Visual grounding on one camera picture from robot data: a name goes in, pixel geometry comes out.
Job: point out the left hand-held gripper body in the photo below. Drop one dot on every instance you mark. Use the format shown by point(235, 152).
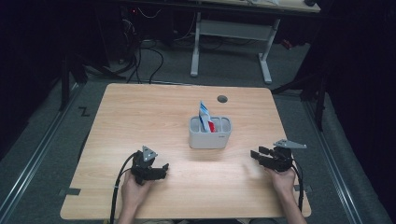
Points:
point(141, 168)

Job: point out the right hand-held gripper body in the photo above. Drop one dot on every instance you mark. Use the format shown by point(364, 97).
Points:
point(280, 161)

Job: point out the grey organizer box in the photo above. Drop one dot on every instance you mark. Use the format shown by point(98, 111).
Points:
point(209, 140)

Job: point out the white blue toothpaste tube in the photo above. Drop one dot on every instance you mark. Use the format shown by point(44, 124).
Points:
point(205, 116)

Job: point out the person's right hand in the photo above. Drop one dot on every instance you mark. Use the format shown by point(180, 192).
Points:
point(283, 182)

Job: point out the person's left hand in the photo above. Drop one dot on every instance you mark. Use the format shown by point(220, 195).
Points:
point(134, 191)

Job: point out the grey tape strip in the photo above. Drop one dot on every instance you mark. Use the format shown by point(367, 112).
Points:
point(71, 191)
point(306, 188)

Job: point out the black metal stand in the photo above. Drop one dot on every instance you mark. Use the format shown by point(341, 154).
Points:
point(319, 102)
point(64, 81)

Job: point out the white-framed wooden desk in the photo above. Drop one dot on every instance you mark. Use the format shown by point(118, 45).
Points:
point(233, 29)

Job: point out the metal floor rail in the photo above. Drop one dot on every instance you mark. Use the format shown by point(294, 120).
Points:
point(34, 155)
point(334, 165)

